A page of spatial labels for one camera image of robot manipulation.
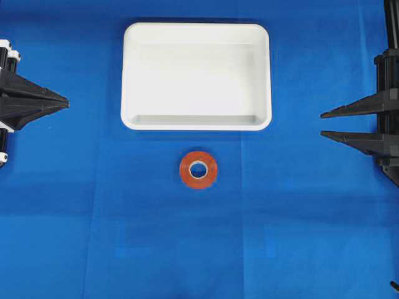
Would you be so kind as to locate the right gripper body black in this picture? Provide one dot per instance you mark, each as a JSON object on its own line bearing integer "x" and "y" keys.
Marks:
{"x": 387, "y": 122}

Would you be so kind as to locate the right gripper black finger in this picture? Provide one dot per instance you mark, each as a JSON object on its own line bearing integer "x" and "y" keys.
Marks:
{"x": 366, "y": 106}
{"x": 371, "y": 144}

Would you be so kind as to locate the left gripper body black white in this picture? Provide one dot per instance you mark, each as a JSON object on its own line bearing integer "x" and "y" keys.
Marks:
{"x": 9, "y": 61}

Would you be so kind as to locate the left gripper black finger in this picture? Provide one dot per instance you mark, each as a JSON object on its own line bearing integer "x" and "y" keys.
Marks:
{"x": 13, "y": 84}
{"x": 18, "y": 112}

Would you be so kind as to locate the blue table cloth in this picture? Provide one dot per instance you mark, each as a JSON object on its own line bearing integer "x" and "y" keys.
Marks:
{"x": 93, "y": 209}

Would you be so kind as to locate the white rectangular plastic case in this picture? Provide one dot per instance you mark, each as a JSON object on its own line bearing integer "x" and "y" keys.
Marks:
{"x": 196, "y": 77}

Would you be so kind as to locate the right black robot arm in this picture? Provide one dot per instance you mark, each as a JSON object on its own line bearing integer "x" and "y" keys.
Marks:
{"x": 391, "y": 95}

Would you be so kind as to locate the orange tape roll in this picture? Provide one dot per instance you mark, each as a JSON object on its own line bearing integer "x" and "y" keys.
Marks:
{"x": 198, "y": 157}

